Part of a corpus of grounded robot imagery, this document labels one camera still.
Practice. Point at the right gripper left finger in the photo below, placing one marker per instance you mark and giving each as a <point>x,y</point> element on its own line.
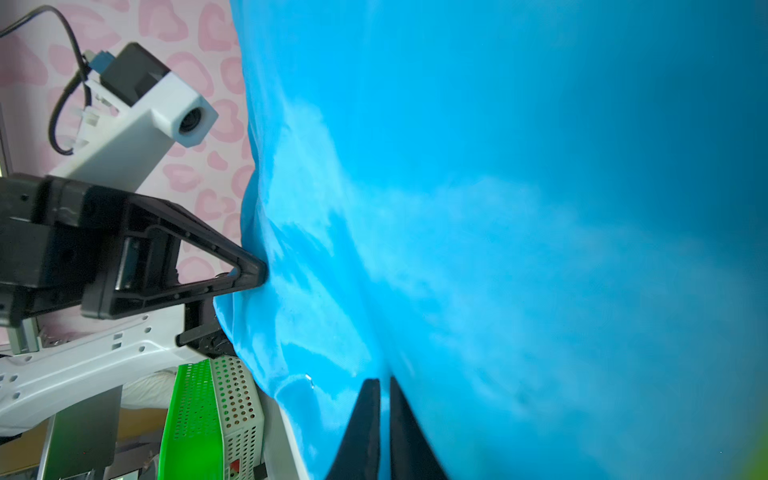
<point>358,455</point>

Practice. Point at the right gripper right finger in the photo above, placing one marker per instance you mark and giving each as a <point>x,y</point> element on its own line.
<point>411,456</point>

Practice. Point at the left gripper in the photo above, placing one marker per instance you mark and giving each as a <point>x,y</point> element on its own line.
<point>155,254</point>

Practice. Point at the blue raincoat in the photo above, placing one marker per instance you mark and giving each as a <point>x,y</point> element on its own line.
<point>545,220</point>

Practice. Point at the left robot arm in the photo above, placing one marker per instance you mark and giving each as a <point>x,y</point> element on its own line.
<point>37,385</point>

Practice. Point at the green perforated box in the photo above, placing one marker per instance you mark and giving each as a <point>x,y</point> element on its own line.
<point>214,427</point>

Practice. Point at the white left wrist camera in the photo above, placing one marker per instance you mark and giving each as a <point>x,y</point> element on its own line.
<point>141,110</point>

